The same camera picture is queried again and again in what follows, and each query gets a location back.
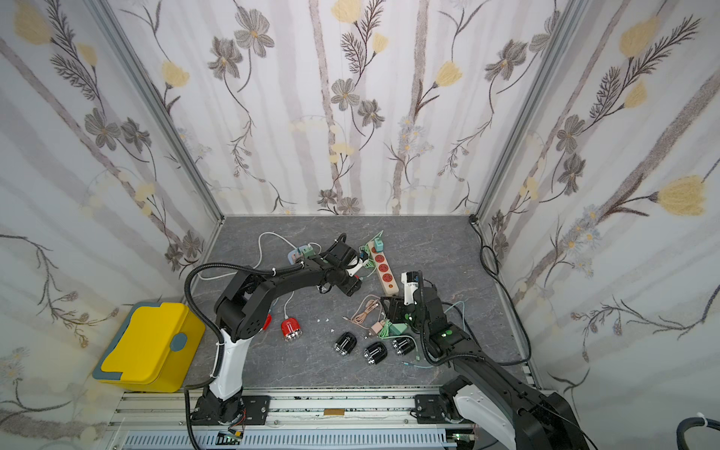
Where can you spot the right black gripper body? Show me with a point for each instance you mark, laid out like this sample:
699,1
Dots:
402,311

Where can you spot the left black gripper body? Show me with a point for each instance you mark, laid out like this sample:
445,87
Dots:
350,284

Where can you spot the light green charger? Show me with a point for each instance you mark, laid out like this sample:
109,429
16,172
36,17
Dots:
395,330

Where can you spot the black shaver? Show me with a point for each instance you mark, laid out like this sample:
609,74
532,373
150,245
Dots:
345,344
403,345
375,353

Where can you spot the beige power strip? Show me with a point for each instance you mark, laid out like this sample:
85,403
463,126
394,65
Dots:
390,286

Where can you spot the red shaver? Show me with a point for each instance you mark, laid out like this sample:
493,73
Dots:
267,322
291,329

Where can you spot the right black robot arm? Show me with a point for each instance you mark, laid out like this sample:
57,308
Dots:
516,414

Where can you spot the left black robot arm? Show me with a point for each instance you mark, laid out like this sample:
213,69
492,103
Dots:
241,312

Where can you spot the blue round power cube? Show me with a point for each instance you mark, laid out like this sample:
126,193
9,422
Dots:
301,254

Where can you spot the yellow lidded box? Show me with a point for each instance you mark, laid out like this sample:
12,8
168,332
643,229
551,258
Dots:
153,349

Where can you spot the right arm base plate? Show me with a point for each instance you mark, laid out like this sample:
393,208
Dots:
435,409

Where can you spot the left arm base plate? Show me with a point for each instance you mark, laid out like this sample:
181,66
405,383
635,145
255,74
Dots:
238,410

